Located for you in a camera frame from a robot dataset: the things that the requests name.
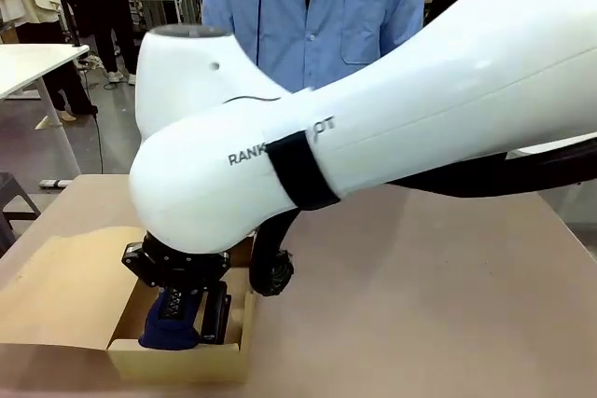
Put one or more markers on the grey stool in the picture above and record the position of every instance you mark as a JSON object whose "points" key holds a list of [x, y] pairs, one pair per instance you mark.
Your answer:
{"points": [[16, 202]]}

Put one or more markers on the navy campus zipper pouch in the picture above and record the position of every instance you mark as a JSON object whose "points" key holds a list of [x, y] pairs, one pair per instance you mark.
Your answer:
{"points": [[170, 328]]}

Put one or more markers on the person in black clothes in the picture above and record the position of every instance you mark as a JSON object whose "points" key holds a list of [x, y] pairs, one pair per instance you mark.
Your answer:
{"points": [[109, 20]]}

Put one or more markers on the person with beige shoes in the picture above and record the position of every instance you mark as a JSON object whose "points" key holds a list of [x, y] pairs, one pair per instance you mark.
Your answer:
{"points": [[70, 90]]}

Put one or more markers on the person in blue shirt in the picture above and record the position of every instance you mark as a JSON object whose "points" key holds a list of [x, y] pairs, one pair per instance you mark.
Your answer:
{"points": [[326, 16]]}

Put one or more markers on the large open cardboard box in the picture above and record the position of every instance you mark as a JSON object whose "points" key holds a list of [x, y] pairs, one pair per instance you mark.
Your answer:
{"points": [[60, 286]]}

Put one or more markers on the white table with white legs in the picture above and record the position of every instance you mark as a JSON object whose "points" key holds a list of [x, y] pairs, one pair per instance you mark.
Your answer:
{"points": [[32, 62]]}

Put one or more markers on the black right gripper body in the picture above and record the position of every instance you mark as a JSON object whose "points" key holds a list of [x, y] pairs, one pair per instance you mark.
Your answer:
{"points": [[179, 270]]}

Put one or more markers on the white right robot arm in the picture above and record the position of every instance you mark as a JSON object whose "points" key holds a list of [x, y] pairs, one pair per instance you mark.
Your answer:
{"points": [[420, 90]]}

